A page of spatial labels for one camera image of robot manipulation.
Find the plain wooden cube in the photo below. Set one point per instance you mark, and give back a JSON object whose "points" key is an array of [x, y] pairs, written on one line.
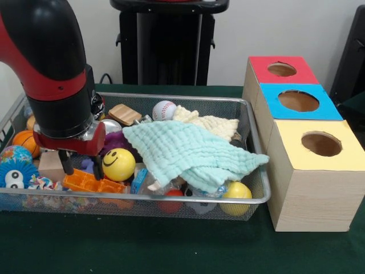
{"points": [[50, 167]]}

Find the globe print ball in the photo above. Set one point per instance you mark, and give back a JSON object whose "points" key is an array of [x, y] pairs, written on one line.
{"points": [[15, 154]]}

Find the black upright panel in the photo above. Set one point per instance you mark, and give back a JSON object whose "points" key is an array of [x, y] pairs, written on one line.
{"points": [[350, 57]]}

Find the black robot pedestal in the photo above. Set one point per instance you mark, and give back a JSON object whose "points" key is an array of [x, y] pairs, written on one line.
{"points": [[159, 57]]}

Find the mint knitted cloth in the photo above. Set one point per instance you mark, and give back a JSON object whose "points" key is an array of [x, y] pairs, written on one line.
{"points": [[185, 151]]}

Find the white baseball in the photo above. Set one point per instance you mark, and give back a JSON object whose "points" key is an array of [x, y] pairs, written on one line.
{"points": [[164, 111]]}

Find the plain yellow ball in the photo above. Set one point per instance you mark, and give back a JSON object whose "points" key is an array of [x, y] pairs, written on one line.
{"points": [[238, 192]]}

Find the small orange basketball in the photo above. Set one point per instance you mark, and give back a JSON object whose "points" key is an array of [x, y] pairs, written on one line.
{"points": [[24, 141]]}

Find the striped wooden block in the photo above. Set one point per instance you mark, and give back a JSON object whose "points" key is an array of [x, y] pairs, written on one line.
{"points": [[125, 114]]}

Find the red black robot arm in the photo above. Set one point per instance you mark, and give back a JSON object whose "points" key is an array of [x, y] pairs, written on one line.
{"points": [[48, 57]]}

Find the orange plastic toy block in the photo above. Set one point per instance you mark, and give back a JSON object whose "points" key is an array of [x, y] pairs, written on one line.
{"points": [[85, 182]]}

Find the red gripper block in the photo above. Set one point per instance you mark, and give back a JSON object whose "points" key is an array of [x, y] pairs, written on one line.
{"points": [[80, 145]]}

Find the wooden three-hole box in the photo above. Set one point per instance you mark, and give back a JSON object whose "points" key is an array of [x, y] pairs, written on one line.
{"points": [[313, 199]]}

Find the yellow smiley ball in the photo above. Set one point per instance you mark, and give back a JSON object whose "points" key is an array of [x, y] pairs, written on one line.
{"points": [[118, 165]]}

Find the silver mesh bin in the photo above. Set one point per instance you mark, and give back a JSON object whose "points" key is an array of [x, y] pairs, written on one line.
{"points": [[171, 205]]}

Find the cream knitted cloth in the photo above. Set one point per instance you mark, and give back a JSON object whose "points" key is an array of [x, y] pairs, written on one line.
{"points": [[216, 125]]}

